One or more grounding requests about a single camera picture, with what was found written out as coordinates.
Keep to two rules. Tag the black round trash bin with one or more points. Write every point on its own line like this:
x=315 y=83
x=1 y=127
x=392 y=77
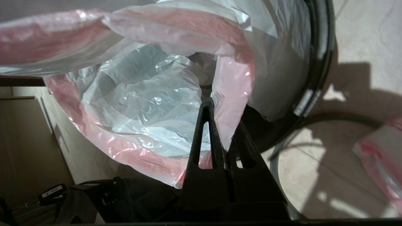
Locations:
x=320 y=47

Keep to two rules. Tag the white red plastic bag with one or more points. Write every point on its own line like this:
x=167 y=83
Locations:
x=150 y=94

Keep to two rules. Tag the used white pink-rimmed trash bag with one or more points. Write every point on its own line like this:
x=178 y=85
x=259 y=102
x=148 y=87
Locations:
x=383 y=157

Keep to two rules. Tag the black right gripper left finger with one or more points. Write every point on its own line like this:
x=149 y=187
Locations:
x=201 y=194

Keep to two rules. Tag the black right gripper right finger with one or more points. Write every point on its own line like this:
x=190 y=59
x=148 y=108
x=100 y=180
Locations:
x=257 y=194

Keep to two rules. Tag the black tag white label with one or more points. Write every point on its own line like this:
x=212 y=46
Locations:
x=52 y=192

